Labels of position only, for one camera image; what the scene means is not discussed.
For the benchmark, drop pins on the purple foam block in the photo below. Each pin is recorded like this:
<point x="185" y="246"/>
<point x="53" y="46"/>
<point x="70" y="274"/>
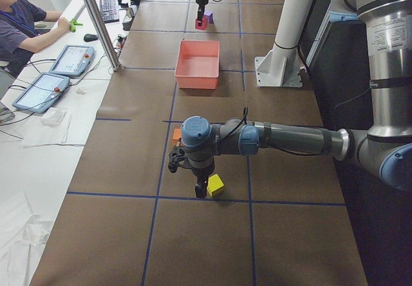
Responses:
<point x="209" y="15"/>

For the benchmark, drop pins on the red foam block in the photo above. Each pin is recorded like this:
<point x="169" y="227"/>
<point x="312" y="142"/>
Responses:
<point x="201" y="24"/>

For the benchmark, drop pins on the orange foam block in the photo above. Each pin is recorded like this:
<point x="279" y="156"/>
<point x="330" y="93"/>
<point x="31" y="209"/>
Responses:
<point x="177" y="136"/>

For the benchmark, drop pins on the pink plastic bin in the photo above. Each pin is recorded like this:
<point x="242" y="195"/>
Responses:
<point x="198" y="65"/>

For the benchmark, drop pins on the yellow foam block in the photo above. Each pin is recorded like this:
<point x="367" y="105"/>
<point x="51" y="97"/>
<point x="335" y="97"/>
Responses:
<point x="215" y="185"/>

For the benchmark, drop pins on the black keyboard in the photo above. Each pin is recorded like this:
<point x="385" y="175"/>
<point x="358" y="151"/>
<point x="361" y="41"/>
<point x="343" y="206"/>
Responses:
<point x="109" y="11"/>

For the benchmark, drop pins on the black computer mouse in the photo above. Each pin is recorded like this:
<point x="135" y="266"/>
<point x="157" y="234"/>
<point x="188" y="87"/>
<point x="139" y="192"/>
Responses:
<point x="90" y="37"/>

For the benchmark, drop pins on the green plastic clamp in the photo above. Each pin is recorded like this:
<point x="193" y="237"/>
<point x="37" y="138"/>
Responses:
<point x="74" y="24"/>

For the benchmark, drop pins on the upper teach pendant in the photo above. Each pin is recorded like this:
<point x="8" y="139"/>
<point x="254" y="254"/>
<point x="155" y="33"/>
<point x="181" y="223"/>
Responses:
<point x="73" y="60"/>

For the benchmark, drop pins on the teach pendant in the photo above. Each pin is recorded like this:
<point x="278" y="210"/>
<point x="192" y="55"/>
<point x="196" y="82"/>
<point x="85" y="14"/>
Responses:
<point x="73" y="60"/>
<point x="42" y="93"/>

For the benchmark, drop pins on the white plastic bag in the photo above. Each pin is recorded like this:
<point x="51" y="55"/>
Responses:
<point x="53" y="117"/>

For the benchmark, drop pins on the lower teach pendant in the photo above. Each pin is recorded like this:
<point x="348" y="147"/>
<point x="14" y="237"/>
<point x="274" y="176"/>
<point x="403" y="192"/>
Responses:
<point x="42" y="93"/>

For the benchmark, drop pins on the seated person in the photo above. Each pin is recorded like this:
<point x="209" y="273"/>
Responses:
<point x="19" y="38"/>

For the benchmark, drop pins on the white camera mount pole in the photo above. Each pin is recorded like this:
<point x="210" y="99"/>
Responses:
<point x="280" y="66"/>

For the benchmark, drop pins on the aluminium frame post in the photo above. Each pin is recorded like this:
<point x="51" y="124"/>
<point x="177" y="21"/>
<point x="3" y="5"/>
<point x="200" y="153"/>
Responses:
<point x="102" y="33"/>

